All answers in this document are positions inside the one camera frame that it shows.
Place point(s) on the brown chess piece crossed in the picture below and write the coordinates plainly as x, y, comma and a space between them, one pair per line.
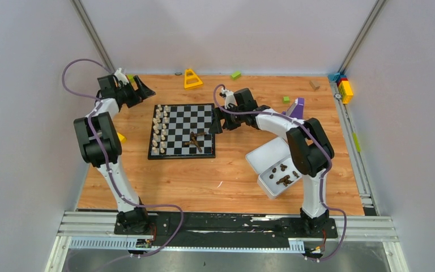
188, 143

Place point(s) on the yellow triangle toy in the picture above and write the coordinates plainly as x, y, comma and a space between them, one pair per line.
191, 80

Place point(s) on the small green cube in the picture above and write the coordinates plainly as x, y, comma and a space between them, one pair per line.
285, 100

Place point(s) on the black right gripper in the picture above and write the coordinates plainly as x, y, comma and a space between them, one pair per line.
216, 127

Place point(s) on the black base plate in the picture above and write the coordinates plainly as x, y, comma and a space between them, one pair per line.
164, 223

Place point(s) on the wooden brown block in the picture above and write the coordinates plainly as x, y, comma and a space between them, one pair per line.
315, 85

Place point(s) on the yellow block left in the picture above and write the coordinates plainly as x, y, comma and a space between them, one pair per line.
121, 137

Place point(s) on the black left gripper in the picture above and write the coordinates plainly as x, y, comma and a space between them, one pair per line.
135, 90

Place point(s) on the yellow lego brick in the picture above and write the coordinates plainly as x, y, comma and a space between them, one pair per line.
345, 91

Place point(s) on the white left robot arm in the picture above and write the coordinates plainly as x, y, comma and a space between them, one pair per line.
100, 146

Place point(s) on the green block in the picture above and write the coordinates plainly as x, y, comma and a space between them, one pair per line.
236, 75

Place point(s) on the black white chess board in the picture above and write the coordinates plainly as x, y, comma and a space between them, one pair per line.
171, 126

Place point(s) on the white tin box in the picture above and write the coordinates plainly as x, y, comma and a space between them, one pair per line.
279, 177

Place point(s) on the purple toy stand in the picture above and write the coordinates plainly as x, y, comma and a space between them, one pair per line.
296, 110

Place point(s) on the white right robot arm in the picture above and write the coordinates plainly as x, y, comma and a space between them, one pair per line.
310, 149

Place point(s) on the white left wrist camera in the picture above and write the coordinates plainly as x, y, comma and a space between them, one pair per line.
121, 76

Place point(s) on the brown chess piece long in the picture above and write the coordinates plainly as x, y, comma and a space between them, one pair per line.
194, 141

